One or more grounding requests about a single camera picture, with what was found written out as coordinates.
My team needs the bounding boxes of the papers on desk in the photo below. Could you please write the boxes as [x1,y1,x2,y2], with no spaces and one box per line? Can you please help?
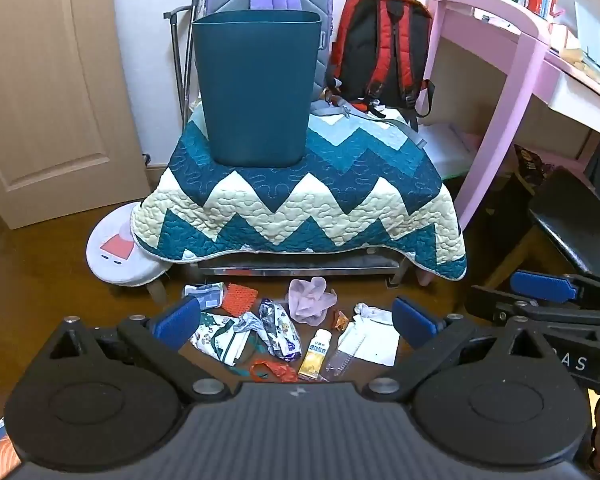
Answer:
[550,0,600,92]

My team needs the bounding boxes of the crumpled white tissue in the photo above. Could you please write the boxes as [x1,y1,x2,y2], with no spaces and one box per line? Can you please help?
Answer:
[353,302,394,324]

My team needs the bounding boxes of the teal plastic bin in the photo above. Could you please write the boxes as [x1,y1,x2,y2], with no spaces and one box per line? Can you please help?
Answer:
[192,9,323,167]

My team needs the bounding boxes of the pale purple glove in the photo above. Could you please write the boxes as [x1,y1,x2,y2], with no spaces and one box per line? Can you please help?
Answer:
[287,277,339,326]

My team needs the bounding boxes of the clear plastic package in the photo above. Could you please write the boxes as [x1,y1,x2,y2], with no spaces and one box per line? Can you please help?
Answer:
[324,335,367,382]

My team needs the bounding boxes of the orange striped cloth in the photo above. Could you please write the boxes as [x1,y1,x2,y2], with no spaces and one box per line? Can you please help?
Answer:
[0,407,23,480]

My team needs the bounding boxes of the dark snack bag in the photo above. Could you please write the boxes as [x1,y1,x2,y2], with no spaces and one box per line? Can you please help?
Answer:
[511,144,558,182]

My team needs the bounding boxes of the black chair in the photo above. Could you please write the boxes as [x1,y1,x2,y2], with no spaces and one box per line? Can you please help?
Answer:
[485,165,600,291]

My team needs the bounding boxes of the white round printed stool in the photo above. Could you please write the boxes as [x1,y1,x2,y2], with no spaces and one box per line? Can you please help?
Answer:
[85,202,172,306]

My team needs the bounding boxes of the cartoon print wrapper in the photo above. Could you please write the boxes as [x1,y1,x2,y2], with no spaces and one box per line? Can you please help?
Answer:
[257,299,302,361]

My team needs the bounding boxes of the zigzag quilted blanket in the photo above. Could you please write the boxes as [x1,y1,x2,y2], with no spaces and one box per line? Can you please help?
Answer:
[130,105,469,282]

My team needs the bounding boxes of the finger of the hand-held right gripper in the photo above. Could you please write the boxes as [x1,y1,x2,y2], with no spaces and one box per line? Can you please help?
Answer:
[464,285,600,332]
[511,270,600,307]

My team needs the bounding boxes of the orange foam net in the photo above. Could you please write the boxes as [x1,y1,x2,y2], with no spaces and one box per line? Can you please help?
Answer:
[221,282,259,319]

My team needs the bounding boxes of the small yellow bottle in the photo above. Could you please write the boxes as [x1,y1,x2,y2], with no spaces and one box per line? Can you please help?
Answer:
[297,329,334,382]

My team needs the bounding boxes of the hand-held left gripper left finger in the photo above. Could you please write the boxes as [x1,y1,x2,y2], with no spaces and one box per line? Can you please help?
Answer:
[49,296,232,406]

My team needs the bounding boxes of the white paper sheet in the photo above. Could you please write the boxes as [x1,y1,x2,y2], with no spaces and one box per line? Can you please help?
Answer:
[337,319,401,367]

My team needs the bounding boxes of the red mesh net bag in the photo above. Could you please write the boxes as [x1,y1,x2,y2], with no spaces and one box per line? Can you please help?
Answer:
[249,359,302,384]

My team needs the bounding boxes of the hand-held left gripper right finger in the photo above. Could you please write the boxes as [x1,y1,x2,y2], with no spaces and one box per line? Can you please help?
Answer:
[362,296,552,405]

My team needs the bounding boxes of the pink desk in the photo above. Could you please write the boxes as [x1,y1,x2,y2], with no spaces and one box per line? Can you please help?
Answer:
[424,0,600,221]

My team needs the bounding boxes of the christmas print bag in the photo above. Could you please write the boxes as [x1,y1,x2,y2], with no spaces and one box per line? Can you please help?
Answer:
[189,310,261,367]

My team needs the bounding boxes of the black folding cart frame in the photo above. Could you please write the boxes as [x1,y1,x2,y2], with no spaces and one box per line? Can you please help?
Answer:
[162,0,204,127]

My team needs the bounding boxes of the beige door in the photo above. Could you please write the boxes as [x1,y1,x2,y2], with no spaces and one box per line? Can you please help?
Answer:
[0,0,152,231]

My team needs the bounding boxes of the red black backpack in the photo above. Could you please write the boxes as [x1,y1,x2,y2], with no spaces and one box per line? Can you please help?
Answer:
[328,0,437,132]

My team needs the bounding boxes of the blue white wrapper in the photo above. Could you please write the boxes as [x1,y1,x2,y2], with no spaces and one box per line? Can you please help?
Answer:
[182,282,227,312]

